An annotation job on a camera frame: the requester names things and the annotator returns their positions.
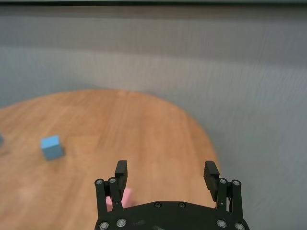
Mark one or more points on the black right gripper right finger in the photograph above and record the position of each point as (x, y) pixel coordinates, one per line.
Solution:
(211, 175)

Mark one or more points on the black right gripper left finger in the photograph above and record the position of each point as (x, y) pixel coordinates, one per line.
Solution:
(121, 175)

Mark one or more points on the pink cube block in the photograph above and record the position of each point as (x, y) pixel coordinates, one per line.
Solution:
(127, 196)

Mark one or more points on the black wall trim strip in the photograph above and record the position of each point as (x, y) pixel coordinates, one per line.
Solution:
(153, 1)

